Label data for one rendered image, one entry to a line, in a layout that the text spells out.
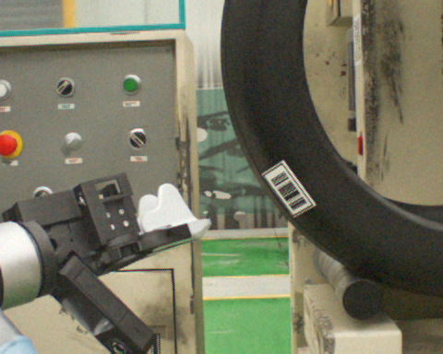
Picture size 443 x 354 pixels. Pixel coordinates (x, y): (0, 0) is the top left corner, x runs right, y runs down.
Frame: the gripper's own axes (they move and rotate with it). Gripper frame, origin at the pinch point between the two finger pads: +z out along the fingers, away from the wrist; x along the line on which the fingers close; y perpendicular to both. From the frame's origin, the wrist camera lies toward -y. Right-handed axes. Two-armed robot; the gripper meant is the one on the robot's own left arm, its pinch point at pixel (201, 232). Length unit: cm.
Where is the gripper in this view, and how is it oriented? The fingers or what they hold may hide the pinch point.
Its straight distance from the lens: 105.5
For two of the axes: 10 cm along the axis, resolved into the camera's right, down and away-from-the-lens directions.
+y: -3.5, -9.3, 1.3
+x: -5.6, 3.2, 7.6
